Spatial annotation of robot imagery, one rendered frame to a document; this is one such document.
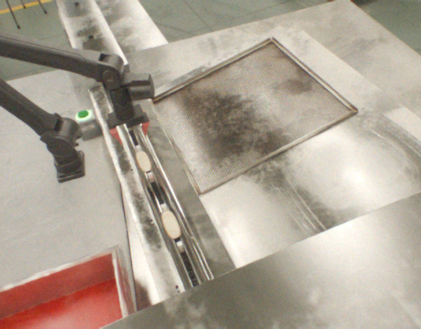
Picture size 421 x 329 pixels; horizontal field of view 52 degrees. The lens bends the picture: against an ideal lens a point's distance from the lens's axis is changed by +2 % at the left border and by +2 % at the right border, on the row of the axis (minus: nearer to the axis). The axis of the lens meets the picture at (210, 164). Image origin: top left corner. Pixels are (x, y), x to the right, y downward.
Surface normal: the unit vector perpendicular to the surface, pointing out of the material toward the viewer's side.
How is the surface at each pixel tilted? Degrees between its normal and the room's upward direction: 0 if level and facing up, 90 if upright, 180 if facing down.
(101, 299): 0
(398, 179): 10
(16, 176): 0
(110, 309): 0
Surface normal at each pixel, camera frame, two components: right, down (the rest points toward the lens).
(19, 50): 0.04, 0.65
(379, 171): -0.29, -0.64
